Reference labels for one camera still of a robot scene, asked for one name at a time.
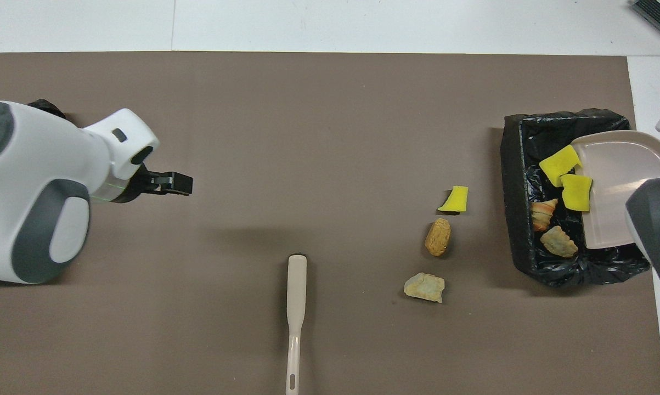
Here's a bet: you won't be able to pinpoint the small yellow sponge wedge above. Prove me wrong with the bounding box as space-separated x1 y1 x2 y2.
438 185 469 215

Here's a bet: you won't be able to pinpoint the pale greenish foam chunk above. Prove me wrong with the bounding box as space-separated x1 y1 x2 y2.
404 273 445 304

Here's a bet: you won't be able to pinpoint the beige plastic dustpan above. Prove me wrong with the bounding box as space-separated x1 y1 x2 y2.
570 131 660 250

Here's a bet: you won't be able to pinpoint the dark grey ribbed object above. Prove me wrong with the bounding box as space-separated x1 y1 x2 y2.
631 0 660 47

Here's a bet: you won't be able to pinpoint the brown peanut shaped bread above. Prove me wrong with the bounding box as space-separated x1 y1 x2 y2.
424 218 452 257

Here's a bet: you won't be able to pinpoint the beige brush black bristles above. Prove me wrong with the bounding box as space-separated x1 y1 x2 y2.
285 253 308 395

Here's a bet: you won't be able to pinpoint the brown paper table mat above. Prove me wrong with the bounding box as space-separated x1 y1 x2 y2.
0 51 660 395

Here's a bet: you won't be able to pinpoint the pale beige foam chunk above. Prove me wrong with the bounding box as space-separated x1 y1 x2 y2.
540 225 580 258

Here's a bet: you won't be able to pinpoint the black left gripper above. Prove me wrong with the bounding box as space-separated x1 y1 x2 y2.
109 161 194 205

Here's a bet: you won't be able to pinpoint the bin lined black bag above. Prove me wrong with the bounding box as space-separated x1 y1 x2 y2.
500 108 653 289
27 99 67 120

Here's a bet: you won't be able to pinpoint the orange striped croissant toy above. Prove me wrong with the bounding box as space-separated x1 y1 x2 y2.
530 199 558 232

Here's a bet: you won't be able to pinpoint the yellow sponge piece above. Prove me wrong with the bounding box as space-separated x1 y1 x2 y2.
539 144 583 188
560 174 594 213

